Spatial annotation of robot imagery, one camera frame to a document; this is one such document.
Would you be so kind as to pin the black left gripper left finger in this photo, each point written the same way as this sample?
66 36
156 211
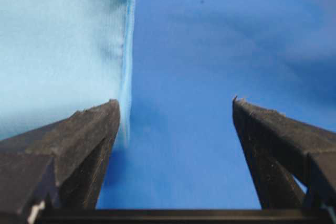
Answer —
60 165

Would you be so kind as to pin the blue table cloth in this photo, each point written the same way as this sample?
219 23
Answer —
190 59

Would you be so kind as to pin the light blue towel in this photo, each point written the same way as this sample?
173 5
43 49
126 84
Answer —
61 56

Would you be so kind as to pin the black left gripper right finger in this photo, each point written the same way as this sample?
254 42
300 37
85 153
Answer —
292 163

